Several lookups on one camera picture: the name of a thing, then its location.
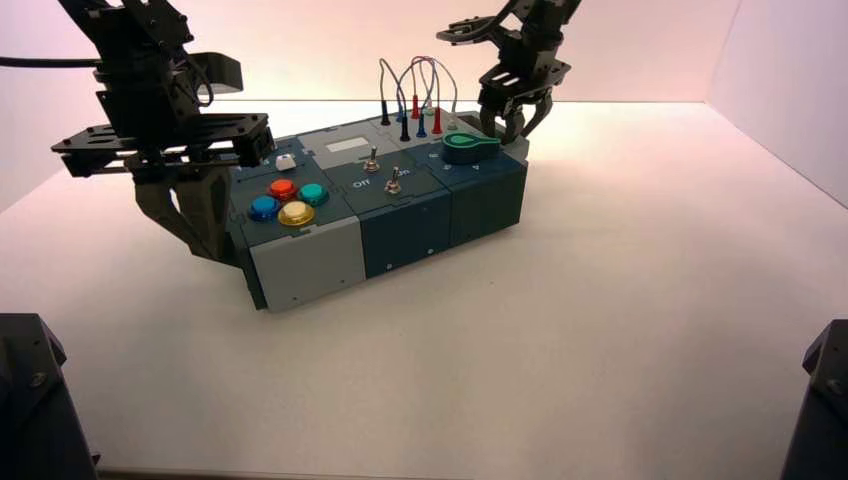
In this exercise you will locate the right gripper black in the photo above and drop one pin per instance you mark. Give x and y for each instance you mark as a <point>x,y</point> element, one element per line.
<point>523,76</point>

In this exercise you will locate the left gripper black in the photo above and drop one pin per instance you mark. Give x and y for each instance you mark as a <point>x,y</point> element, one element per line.
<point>146,119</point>

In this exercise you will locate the grey and teal control box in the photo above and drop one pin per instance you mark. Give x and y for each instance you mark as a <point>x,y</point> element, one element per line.
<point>411,222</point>

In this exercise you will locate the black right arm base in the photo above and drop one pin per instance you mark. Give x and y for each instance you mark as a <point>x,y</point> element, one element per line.
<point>821,411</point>

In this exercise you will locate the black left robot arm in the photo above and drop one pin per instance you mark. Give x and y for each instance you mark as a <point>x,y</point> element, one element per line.
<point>132,33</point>

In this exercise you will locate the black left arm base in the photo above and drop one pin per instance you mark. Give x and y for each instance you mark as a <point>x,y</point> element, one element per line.
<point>33,411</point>

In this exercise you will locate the green rotary knob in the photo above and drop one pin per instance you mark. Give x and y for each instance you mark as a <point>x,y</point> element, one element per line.
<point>464,149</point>

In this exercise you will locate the blue round push button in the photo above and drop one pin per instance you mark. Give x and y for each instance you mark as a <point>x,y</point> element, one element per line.
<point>264,208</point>

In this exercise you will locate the red round push button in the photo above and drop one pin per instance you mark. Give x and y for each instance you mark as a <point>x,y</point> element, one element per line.
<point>283,189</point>

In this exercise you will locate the white slider knob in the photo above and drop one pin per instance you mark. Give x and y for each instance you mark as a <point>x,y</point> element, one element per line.
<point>285,163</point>

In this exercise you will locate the yellow round push button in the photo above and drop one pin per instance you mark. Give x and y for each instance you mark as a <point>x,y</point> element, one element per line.
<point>296,213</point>

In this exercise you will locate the green round push button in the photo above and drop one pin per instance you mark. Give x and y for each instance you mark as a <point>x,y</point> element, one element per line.
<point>313,193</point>

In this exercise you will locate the white display window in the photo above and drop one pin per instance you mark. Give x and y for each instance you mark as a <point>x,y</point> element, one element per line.
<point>347,145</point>

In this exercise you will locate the metal toggle switch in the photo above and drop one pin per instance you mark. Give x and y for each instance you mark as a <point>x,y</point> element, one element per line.
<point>372,166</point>
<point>393,187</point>

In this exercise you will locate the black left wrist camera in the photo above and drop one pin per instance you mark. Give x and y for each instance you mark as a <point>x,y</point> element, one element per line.
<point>222,69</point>

